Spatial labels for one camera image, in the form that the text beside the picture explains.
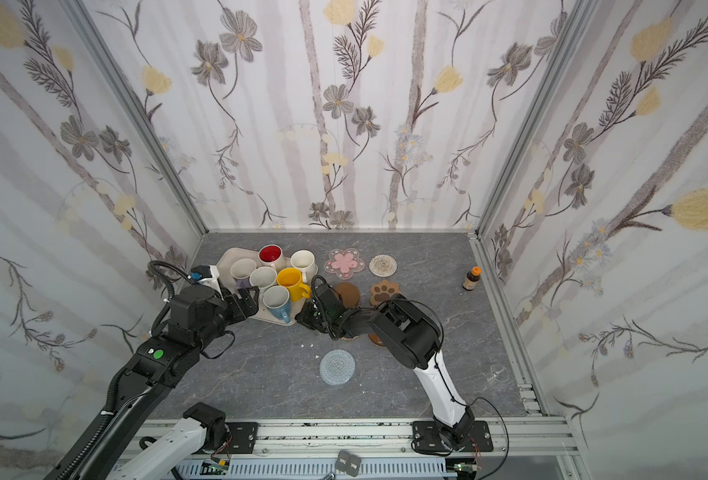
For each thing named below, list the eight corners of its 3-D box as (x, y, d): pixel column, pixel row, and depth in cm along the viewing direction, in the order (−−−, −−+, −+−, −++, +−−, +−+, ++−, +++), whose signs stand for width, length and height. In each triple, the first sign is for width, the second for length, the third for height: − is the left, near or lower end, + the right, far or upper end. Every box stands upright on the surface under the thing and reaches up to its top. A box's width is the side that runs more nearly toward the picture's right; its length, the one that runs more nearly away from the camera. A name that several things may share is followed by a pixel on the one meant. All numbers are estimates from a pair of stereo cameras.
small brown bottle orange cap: (463, 291, 105) (470, 278, 99) (460, 280, 109) (467, 266, 102) (476, 291, 105) (484, 278, 99) (473, 280, 109) (480, 266, 102)
